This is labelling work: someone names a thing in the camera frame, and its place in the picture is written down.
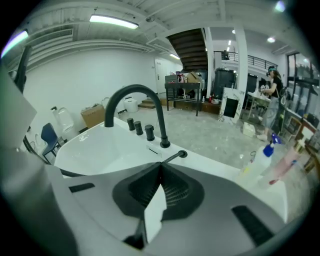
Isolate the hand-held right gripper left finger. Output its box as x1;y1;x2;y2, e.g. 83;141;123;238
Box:
112;161;161;220

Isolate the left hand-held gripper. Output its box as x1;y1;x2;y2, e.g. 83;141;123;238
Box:
0;63;79;256

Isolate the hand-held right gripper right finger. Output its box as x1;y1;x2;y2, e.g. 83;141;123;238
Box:
159;161;206;222

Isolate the blue chair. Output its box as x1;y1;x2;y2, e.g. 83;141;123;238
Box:
40;122;62;161

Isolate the white blue-nozzle spray bottle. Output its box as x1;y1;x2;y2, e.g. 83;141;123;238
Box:
239;133;283;191

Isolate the brown cardboard box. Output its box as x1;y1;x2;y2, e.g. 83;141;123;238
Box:
80;104;106;129

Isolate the white urinal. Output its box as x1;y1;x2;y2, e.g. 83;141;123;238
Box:
51;106;75;134

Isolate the marble panel with black opening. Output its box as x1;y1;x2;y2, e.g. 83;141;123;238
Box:
217;86;246;125

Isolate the black curved faucet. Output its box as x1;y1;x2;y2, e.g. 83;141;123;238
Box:
104;84;172;149

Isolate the white toilet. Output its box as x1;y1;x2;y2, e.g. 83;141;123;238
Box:
123;96;139;114

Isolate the small white box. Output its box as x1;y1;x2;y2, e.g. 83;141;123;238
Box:
242;121;257;138

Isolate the pink pump bottle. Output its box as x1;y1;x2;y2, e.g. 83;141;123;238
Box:
268;138;307;186

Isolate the black metal table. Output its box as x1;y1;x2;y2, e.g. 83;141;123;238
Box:
164;81;204;117

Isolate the open cardboard box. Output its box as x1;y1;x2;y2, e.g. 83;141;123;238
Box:
185;71;202;84

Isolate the black cabinet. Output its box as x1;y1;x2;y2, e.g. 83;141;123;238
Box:
214;67;237;100

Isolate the white work table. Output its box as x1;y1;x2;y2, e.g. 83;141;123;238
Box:
246;90;273;119

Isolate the dark wooden staircase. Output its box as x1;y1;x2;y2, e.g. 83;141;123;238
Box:
165;27;209;72

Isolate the black balcony railing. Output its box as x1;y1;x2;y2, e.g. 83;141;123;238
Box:
213;50;279;71

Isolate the long ceiling light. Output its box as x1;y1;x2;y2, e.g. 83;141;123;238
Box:
89;14;140;30
0;29;30;60

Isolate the wooden furniture frame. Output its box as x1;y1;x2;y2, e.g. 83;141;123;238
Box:
281;113;320;174

